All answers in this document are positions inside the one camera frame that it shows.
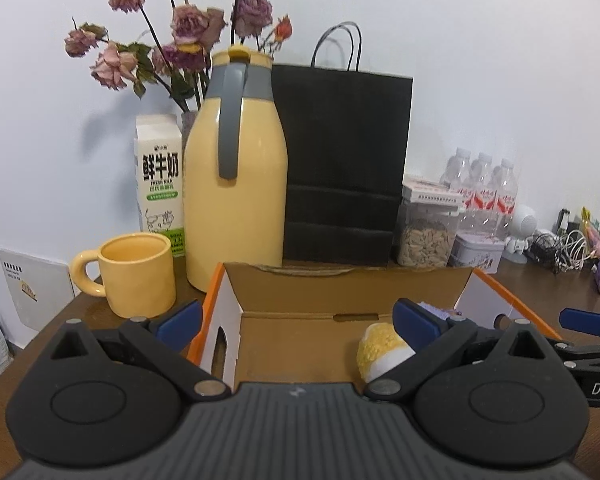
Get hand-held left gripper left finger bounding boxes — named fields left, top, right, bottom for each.
left=47, top=299, right=231, bottom=403

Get white robot toy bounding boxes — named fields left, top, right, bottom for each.
left=501, top=204, right=542, bottom=264

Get dried pink rose bouquet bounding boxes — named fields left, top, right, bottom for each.
left=64, top=0, right=293, bottom=113

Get purple woven pouch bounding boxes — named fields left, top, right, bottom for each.
left=420, top=301, right=461, bottom=321

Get white printed tin box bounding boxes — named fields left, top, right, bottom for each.
left=451, top=232, right=507, bottom=275

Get colourful snack packet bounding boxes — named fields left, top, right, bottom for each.
left=580, top=207, right=600, bottom=256

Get clear jar of seeds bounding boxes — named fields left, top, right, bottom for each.
left=396, top=199, right=460, bottom=268

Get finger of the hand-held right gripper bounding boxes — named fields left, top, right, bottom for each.
left=550, top=339, right=600, bottom=363
left=560, top=308, right=600, bottom=338

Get white sheep plush toy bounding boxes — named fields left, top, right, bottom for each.
left=356, top=322, right=416, bottom=382

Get white milk carton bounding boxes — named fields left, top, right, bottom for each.
left=135, top=113, right=187, bottom=258

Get black paper bag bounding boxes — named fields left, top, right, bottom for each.
left=271, top=21, right=414, bottom=267

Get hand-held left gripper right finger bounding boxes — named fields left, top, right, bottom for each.
left=365, top=299, right=551, bottom=403

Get yellow thermos jug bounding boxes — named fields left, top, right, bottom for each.
left=184, top=45, right=288, bottom=293

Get yellow mug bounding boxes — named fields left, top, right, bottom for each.
left=70, top=233, right=177, bottom=319

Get tangled charger cables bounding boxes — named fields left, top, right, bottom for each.
left=522, top=230, right=600, bottom=273

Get flat white box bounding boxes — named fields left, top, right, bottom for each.
left=402, top=175, right=467, bottom=206

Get red cardboard box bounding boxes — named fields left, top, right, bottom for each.
left=186, top=261, right=563, bottom=391

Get black charger plug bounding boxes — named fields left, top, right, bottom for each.
left=557, top=208, right=581, bottom=233

